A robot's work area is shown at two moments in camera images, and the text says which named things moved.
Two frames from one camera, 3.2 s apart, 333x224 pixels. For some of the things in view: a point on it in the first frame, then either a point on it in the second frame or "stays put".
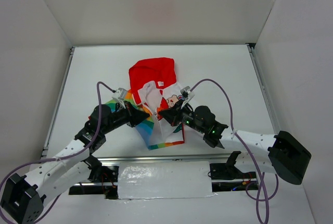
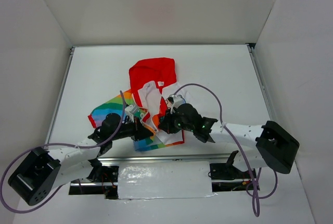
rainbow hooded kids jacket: [154, 87] stays put
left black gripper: [130, 114] → [138, 129]
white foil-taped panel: [164, 179] stays put
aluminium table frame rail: [264, 88] stays put
